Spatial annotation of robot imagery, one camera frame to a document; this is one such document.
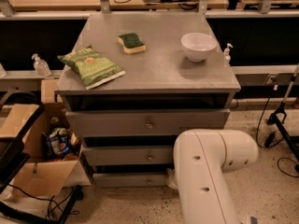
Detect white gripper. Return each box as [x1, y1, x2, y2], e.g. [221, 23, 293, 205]
[165, 168, 178, 189]

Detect grey bottom drawer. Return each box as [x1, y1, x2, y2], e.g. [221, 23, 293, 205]
[93, 172, 166, 188]

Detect grey drawer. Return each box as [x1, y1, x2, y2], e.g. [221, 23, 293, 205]
[83, 146, 173, 166]
[66, 109, 230, 137]
[93, 172, 166, 188]

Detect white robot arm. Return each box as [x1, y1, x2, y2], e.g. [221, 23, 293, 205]
[167, 129, 258, 224]

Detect grey middle drawer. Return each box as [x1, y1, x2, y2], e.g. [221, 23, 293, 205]
[83, 146, 173, 166]

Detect grey top drawer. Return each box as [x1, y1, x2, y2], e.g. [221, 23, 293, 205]
[66, 109, 230, 137]

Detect grey drawer cabinet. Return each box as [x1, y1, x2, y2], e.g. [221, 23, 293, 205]
[56, 12, 240, 175]

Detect open cardboard box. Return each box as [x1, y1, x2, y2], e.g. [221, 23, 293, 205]
[0, 78, 92, 199]

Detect snack packages in box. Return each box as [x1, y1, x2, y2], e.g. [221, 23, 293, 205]
[42, 128, 76, 158]

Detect black tripod stand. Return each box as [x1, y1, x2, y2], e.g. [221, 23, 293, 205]
[266, 63, 299, 173]

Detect green chip bag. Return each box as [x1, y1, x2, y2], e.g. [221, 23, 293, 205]
[58, 47, 125, 90]

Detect small pump bottle right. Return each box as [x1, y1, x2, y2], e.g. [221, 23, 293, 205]
[223, 43, 233, 63]

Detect white bowl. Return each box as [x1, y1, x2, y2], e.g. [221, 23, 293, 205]
[180, 33, 217, 62]

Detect green yellow sponge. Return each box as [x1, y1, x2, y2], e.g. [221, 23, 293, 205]
[118, 33, 146, 54]

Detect clear sanitizer bottle left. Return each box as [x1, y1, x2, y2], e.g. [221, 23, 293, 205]
[32, 53, 51, 77]

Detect black floor cable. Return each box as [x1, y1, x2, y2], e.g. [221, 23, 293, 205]
[255, 75, 299, 179]

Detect black cart frame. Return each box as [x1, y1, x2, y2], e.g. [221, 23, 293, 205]
[0, 90, 83, 224]

